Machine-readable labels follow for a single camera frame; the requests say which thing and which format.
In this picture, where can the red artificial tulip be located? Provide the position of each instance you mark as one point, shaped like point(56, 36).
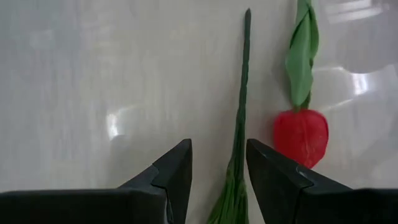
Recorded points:
point(300, 137)

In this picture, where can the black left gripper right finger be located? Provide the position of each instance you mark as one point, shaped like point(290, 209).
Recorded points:
point(280, 193)

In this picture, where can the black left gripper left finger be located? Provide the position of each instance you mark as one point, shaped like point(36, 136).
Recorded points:
point(161, 193)

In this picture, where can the black artificial tulip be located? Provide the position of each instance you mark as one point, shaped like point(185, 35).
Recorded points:
point(242, 102)

